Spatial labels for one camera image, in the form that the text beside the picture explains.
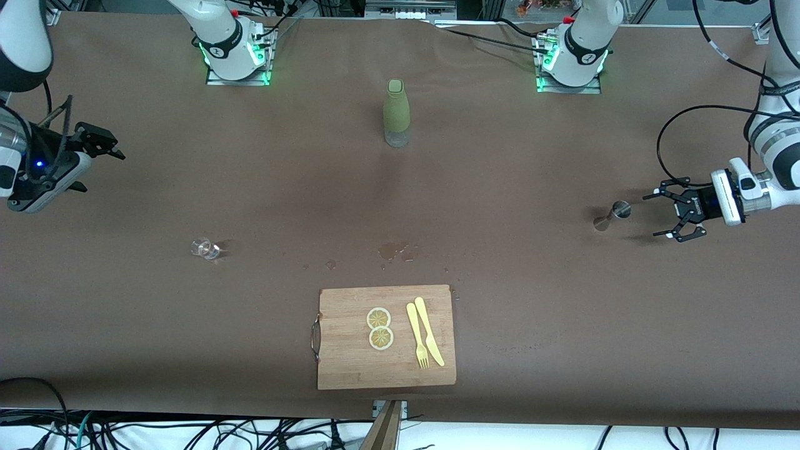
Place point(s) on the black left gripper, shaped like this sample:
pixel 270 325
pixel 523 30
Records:
pixel 701 204

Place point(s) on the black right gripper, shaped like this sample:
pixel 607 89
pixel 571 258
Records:
pixel 87 138

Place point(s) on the steel jigger measuring cup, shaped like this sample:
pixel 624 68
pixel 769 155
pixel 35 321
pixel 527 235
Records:
pixel 620 210

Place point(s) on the small clear glass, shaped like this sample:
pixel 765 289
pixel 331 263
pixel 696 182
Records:
pixel 205 249

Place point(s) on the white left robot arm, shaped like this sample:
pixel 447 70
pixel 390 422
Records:
pixel 781 144

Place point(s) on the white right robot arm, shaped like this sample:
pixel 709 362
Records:
pixel 219 37

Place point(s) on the brown table cover sheet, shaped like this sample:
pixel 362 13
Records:
pixel 125 344

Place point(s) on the yellow plastic knife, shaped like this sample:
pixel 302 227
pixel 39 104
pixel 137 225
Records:
pixel 429 331

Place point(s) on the yellow plastic fork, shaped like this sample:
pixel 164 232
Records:
pixel 415 328

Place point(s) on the green sleeved glass bottle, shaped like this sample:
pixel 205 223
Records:
pixel 396 109

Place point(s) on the lemon slice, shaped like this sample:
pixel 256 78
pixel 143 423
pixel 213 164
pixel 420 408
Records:
pixel 379 318
pixel 381 339

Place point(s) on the wooden cutting board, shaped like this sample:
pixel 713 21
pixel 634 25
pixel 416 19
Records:
pixel 350 362

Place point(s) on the grey power strip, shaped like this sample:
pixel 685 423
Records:
pixel 409 11

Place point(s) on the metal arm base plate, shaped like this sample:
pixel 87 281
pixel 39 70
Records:
pixel 267 74
pixel 550 89

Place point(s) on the aluminium frame profile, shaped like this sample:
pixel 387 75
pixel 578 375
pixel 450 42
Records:
pixel 761 32

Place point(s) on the small metal bracket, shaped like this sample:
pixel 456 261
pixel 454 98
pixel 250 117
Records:
pixel 377 409

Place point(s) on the wooden post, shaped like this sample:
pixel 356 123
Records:
pixel 384 431

